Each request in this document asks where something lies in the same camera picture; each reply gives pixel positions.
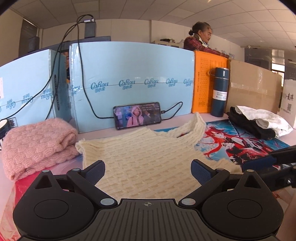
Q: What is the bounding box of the black phone charging cable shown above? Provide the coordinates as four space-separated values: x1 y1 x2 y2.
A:
76 14 183 121

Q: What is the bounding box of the black folded garment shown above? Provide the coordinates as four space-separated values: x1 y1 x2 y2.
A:
227 107 276 140

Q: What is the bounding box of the brown cardboard box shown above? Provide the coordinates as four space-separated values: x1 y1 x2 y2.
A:
225 60 282 113

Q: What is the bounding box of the large light blue box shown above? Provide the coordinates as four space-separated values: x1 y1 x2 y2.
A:
69 42 194 133

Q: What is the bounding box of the dark blue vacuum bottle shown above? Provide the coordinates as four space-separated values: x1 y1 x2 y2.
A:
210 67 229 118

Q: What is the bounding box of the black smartphone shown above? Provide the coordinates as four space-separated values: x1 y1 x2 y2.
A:
113 102 162 130

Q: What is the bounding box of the white folded garment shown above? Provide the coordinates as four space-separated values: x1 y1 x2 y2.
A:
234 105 293 138

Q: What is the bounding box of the cream knitted sweater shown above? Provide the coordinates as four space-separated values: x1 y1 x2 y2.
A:
75 113 242 201

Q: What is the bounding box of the grey-haired woman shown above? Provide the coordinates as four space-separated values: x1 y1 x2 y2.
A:
184 22 229 59

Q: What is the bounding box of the black power adapter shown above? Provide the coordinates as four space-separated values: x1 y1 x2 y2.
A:
84 19 96 39

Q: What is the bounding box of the orange cardboard box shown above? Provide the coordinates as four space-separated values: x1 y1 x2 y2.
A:
192 51 229 113

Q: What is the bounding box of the pink knitted sweater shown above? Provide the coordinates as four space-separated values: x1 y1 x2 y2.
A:
1 118 79 181

